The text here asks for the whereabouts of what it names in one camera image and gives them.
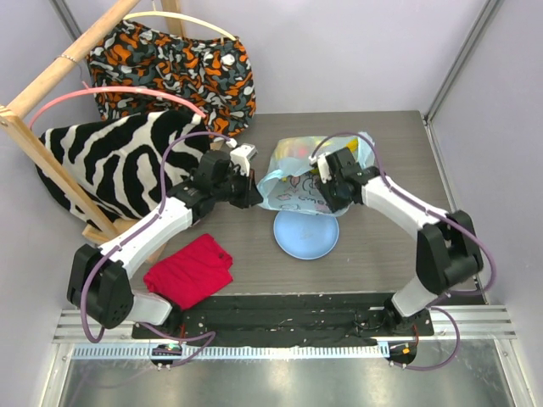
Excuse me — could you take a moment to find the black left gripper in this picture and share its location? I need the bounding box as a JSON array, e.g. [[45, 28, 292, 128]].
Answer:
[[212, 165, 263, 209]]

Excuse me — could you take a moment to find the light blue printed plastic bag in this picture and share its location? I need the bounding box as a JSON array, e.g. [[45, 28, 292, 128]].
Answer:
[[257, 132, 374, 216]]

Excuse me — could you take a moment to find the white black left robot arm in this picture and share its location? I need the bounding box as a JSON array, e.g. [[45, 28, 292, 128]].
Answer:
[[67, 144, 263, 338]]

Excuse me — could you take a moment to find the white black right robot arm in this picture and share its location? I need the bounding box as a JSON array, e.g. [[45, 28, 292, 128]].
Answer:
[[310, 148, 484, 335]]

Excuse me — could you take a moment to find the light blue round plate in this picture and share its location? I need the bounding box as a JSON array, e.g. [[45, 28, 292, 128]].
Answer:
[[273, 211, 339, 260]]

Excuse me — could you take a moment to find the red folded cloth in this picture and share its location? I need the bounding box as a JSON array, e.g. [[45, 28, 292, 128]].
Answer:
[[143, 234, 233, 309]]

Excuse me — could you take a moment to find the zebra striped cloth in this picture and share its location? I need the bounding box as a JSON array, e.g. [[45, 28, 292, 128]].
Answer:
[[39, 110, 210, 221]]

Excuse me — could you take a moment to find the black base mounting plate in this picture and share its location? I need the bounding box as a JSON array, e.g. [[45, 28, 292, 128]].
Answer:
[[159, 293, 434, 348]]

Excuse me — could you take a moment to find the orange grey patterned cloth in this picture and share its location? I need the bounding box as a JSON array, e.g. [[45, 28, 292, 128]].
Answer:
[[86, 20, 256, 137]]

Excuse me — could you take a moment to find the cream hanger hoop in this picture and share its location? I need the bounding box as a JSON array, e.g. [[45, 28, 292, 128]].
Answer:
[[122, 11, 236, 41]]

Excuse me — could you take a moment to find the pink hanger hoop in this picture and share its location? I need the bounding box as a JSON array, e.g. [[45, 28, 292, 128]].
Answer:
[[28, 86, 209, 131]]

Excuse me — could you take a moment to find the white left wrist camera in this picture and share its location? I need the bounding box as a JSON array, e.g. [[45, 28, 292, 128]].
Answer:
[[230, 143, 257, 176]]

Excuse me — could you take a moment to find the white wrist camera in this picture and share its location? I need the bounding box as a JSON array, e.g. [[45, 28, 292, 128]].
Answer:
[[230, 143, 257, 176], [310, 153, 331, 183]]

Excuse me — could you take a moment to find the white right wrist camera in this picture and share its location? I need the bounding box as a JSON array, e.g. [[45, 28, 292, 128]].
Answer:
[[310, 153, 331, 183]]

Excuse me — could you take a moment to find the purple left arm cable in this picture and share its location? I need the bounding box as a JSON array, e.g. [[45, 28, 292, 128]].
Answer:
[[80, 131, 237, 368]]

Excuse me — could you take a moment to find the wooden rack frame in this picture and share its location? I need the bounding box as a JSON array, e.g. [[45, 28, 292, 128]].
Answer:
[[0, 0, 188, 264]]

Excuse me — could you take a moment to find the aluminium rail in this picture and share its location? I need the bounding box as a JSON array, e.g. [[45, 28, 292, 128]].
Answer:
[[53, 306, 517, 366]]

